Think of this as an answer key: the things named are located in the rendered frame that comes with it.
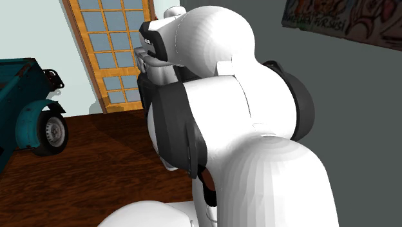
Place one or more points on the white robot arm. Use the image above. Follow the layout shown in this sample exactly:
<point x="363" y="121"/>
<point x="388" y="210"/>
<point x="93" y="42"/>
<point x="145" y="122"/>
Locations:
<point x="238" y="125"/>

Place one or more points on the wooden door with glass panes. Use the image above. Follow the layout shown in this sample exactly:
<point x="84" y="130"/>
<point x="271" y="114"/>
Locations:
<point x="106" y="47"/>

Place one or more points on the teal vehicle with grey wheel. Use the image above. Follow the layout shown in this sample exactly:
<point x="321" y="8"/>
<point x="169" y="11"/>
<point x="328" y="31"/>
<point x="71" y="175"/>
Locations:
<point x="19" y="94"/>

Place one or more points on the colourful wall poster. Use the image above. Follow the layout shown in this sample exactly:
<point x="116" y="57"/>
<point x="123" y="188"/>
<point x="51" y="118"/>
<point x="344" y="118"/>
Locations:
<point x="351" y="19"/>

